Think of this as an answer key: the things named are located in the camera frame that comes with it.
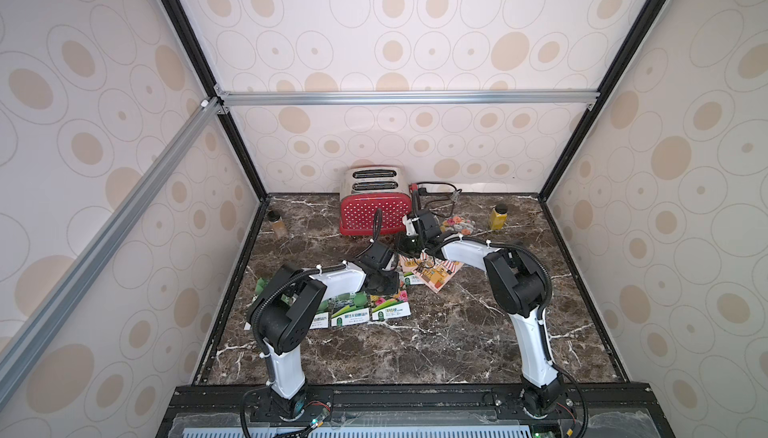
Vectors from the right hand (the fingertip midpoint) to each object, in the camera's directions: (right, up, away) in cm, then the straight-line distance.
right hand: (399, 242), depth 101 cm
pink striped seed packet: (+3, -8, -1) cm, 8 cm away
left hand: (+2, -13, -9) cm, 16 cm away
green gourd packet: (-23, -21, -14) cm, 34 cm away
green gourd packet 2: (-15, -19, -11) cm, 27 cm away
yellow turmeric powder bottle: (+35, +9, +3) cm, 36 cm away
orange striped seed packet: (+13, -10, -4) cm, 16 cm away
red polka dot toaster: (-11, +19, +1) cm, 21 cm away
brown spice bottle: (-42, +6, 0) cm, 42 cm away
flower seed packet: (-5, -19, -11) cm, 22 cm away
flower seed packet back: (+22, +6, +10) cm, 25 cm away
